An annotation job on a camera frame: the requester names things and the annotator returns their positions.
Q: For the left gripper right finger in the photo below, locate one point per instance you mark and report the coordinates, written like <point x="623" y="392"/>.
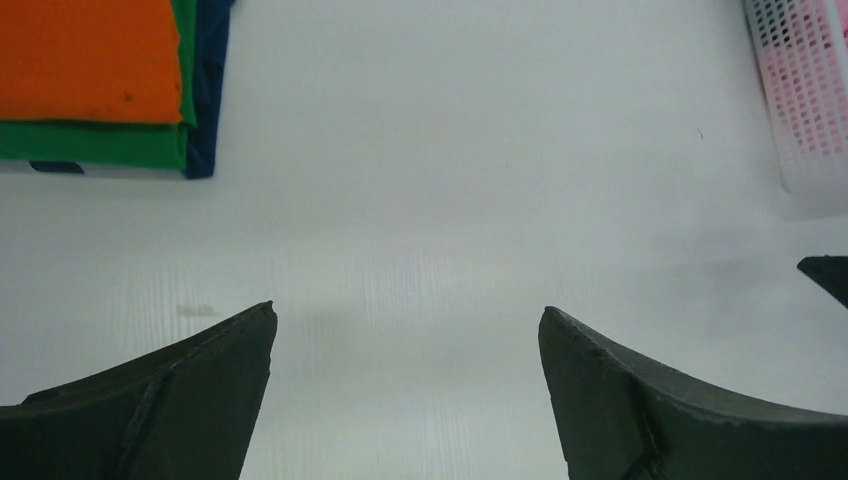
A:
<point x="622" y="415"/>

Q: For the white plastic basket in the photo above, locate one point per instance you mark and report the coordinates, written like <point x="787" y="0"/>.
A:
<point x="816" y="182"/>

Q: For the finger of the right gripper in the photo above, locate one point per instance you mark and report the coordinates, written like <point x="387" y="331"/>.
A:
<point x="829" y="272"/>

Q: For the folded green t shirt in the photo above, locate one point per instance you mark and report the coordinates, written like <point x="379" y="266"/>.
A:
<point x="100" y="82"/>

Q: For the folded blue t shirt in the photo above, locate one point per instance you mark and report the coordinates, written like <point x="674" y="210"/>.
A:
<point x="186" y="150"/>

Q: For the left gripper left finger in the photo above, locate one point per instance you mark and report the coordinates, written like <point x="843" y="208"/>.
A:
<point x="185" y="411"/>

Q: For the orange t shirt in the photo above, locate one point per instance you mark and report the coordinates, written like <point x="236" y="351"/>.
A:
<point x="99" y="61"/>

